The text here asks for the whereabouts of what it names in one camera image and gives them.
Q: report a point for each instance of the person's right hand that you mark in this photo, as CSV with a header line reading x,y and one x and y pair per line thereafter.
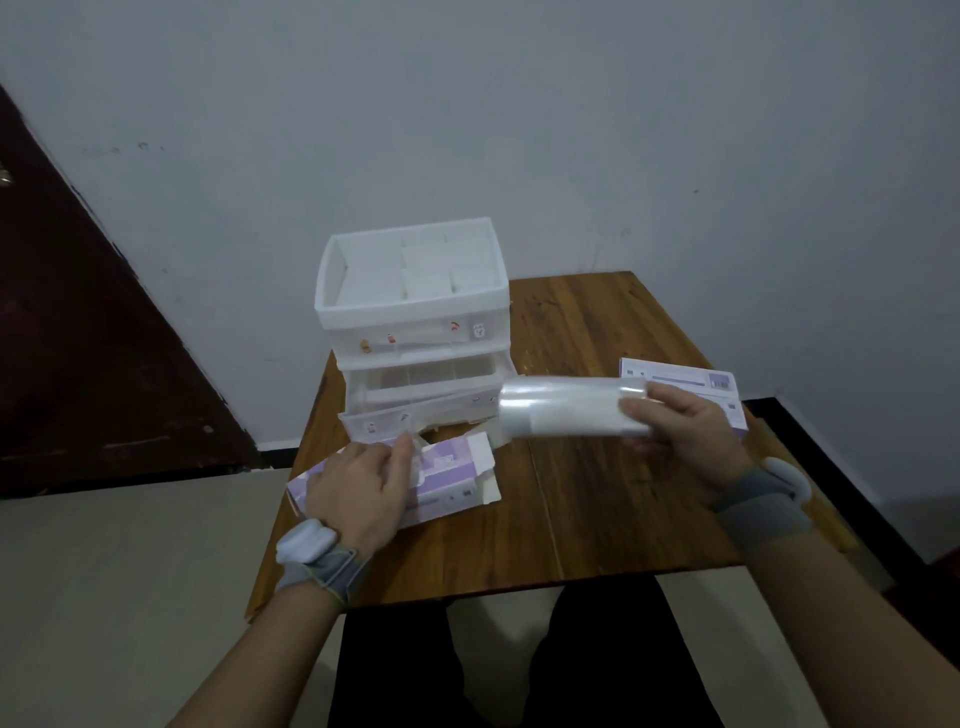
x,y
697,442

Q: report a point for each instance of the person's left hand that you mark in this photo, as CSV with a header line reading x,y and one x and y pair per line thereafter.
x,y
360,487

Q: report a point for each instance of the clear white roll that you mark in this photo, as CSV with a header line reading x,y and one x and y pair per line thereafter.
x,y
562,409

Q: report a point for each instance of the white plastic drawer organizer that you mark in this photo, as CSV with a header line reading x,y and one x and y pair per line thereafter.
x,y
405,270

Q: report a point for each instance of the person's right forearm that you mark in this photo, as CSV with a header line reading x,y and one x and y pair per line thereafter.
x,y
840,637

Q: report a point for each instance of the person's left forearm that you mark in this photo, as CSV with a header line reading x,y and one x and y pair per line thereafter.
x,y
262,660

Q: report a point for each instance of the grey wristband with white tracker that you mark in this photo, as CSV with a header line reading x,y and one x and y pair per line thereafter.
x,y
322,570
761,514

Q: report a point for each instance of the dark wooden furniture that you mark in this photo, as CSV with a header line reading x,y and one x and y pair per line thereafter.
x,y
937,600

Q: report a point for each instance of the dark brown wooden door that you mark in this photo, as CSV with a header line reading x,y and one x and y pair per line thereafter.
x,y
75,360

